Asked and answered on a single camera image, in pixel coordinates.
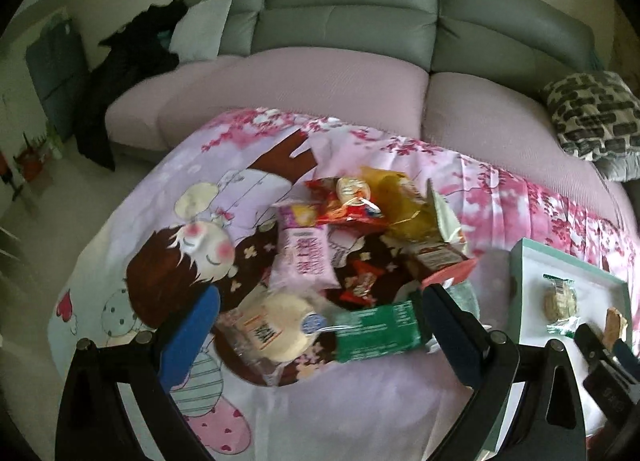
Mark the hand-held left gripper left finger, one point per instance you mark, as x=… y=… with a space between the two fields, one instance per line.
x=192 y=336

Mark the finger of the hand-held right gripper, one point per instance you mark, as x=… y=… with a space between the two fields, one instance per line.
x=626 y=352
x=592 y=346

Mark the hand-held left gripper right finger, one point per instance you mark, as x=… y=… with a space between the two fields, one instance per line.
x=450 y=336

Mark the small brown snack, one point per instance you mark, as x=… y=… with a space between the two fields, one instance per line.
x=615 y=323

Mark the green white snack packet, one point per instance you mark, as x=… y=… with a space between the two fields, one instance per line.
x=465 y=301

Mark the brown red snack packet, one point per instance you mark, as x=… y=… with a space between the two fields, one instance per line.
x=440 y=261

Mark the light green tray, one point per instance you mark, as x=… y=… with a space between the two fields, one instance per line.
x=530 y=291

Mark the bun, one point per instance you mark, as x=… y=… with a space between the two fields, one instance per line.
x=280 y=331

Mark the pink snack packet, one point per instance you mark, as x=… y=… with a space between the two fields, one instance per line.
x=302 y=251

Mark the rice cracker in clear wrapper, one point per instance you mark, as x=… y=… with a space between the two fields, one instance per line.
x=561 y=301

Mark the pink printed blanket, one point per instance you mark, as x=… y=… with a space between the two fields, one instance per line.
x=150 y=251

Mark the small red candy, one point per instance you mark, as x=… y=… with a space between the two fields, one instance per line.
x=361 y=283

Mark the yellow snack packet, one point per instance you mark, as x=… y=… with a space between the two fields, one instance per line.
x=400 y=211

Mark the grey pillow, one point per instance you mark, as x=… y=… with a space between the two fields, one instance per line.
x=620 y=168

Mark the black white patterned pillow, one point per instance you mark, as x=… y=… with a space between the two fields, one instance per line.
x=595 y=111

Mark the potted plant red pot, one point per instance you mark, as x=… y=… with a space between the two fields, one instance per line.
x=32 y=161

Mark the pink sofa cover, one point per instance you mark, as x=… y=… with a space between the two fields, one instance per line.
x=300 y=86

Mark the black clothing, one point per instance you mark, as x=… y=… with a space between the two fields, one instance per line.
x=130 y=71

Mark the blue grey cabinet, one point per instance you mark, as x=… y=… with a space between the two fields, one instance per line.
x=52 y=71

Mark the grey sofa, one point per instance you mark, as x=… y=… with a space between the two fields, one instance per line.
x=350 y=26

